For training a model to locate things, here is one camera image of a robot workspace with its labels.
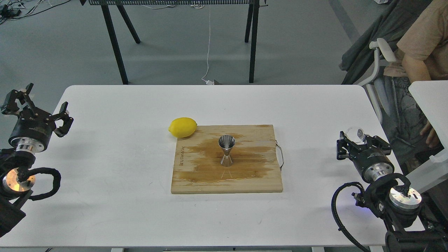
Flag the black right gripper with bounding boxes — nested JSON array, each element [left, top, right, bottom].
[[336, 131, 394, 183]]

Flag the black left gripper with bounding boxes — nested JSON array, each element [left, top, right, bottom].
[[1, 83, 74, 153]]

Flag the small clear glass cup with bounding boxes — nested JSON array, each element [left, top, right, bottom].
[[345, 126, 365, 145]]

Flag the steel jigger measuring cup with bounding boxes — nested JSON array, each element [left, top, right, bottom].
[[218, 134, 236, 167]]

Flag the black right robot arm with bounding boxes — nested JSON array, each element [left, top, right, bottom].
[[331, 129, 447, 252]]

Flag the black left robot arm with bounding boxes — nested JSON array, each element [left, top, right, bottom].
[[0, 83, 74, 236]]

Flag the white office chair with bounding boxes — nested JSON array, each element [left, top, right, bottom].
[[357, 38, 448, 193]]

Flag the person in beige shirt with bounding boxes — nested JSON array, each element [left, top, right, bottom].
[[383, 0, 448, 154]]

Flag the dark grey jacket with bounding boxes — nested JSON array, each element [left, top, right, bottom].
[[339, 0, 445, 175]]

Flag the yellow lemon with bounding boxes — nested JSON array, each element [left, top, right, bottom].
[[168, 117, 197, 138]]

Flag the wooden cutting board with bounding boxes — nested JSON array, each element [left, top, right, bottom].
[[171, 125, 283, 194]]

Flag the black metal trestle table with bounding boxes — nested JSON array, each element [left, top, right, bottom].
[[77, 4, 259, 85]]

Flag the black cables on floor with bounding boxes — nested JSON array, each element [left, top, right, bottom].
[[0, 0, 70, 25]]

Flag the white cable with plug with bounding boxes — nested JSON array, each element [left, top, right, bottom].
[[201, 5, 215, 85]]

